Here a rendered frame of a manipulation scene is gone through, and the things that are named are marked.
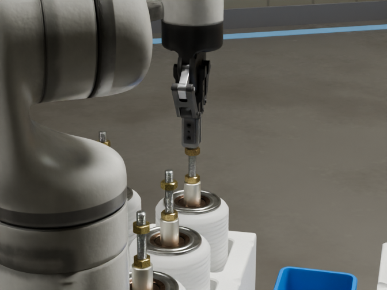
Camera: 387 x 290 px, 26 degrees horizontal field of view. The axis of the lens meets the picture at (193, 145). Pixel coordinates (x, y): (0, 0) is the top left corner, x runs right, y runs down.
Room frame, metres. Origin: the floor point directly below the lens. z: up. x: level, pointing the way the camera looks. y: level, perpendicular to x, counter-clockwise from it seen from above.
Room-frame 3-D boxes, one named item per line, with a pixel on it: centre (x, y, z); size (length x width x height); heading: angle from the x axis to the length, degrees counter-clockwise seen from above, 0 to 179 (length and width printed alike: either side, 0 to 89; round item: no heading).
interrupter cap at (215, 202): (1.01, 0.00, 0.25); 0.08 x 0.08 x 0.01
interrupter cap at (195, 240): (0.89, 0.03, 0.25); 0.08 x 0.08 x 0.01
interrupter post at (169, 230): (0.89, 0.03, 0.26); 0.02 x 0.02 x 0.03
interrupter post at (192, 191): (1.01, 0.00, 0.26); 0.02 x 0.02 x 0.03
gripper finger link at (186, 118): (0.99, 0.01, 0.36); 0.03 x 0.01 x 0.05; 169
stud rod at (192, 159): (1.01, 0.00, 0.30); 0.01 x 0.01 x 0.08
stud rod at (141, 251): (0.78, 0.05, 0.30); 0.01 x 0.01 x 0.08
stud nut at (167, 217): (0.89, 0.03, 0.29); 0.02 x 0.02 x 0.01; 5
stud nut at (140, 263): (0.78, 0.05, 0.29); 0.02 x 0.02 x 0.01; 4
